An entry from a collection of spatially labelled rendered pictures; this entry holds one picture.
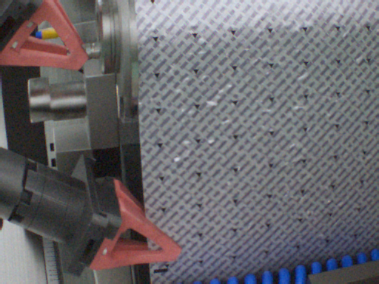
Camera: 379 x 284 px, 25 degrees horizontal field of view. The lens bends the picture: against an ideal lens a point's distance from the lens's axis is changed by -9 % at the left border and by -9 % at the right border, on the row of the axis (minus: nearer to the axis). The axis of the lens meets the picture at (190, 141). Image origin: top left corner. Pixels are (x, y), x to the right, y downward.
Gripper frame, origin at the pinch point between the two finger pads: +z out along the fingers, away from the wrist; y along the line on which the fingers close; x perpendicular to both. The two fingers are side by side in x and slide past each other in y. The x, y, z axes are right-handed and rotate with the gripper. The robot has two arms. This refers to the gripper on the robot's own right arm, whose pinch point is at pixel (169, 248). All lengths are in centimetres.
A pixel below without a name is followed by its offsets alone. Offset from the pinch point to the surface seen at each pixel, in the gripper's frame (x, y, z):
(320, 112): 16.4, 0.2, 5.3
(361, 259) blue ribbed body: 6.2, 2.7, 16.5
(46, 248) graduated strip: -20.8, -26.2, -1.7
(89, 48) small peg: 12.4, -3.7, -13.1
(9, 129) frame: -10.6, -33.0, -11.0
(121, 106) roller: 5.4, -12.7, -5.5
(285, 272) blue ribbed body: 2.5, 2.3, 9.9
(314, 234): 6.0, 0.2, 11.4
